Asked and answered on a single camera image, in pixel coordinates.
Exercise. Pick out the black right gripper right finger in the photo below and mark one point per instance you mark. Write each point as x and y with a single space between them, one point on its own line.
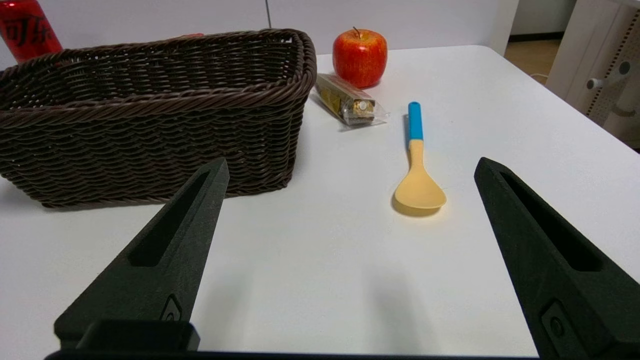
565 280

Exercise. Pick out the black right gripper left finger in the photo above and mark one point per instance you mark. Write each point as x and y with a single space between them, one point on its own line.
160 260

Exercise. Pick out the red soda can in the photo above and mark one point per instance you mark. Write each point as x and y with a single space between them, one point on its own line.
27 30

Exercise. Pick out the brown woven wicker basket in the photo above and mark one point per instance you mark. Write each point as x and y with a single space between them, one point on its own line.
150 135

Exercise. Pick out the white pegboard stand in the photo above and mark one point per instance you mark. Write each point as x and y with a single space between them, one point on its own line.
590 40

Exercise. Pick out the gold chocolate pack clear wrap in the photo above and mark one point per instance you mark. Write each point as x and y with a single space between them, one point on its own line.
345 100

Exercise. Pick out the red apple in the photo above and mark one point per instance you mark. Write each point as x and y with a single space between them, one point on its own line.
360 57

